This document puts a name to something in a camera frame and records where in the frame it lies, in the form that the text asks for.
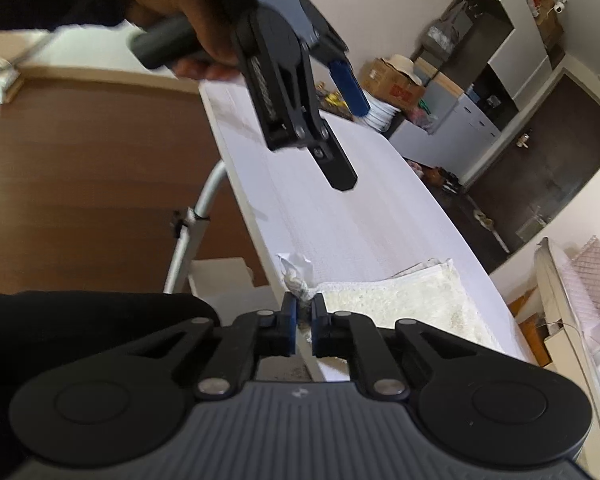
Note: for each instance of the pale slipper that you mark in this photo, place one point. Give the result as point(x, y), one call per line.
point(482, 219)

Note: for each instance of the printed cardboard box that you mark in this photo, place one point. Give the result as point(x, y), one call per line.
point(392, 87)

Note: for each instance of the patterned pink chair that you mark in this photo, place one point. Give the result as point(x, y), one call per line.
point(597, 280)

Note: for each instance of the cream terry towel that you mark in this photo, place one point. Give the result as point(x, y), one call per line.
point(420, 300)

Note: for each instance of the white security camera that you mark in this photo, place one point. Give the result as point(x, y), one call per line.
point(560, 5)

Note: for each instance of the grey hanging bag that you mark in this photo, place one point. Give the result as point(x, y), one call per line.
point(442, 35)

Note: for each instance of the dark wooden door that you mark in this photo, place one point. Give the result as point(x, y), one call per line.
point(545, 160)

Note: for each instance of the white plastic bucket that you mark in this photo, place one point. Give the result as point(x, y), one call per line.
point(382, 115)

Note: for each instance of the pile of colourful snack packets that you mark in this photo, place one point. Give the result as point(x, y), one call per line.
point(332, 102)

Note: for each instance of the silver metal frame leg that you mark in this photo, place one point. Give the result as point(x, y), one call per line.
point(190, 240)

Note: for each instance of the straw hat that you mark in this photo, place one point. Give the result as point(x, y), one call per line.
point(405, 67)

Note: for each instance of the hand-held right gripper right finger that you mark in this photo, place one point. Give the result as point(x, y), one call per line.
point(317, 327)

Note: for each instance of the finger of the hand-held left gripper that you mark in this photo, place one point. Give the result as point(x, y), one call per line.
point(337, 165)
point(352, 90)

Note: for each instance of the grey white cabinet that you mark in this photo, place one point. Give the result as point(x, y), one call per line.
point(480, 90)

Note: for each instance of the black shoe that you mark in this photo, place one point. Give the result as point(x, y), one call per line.
point(452, 187)

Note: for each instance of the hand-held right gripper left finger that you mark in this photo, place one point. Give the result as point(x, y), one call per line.
point(292, 325)

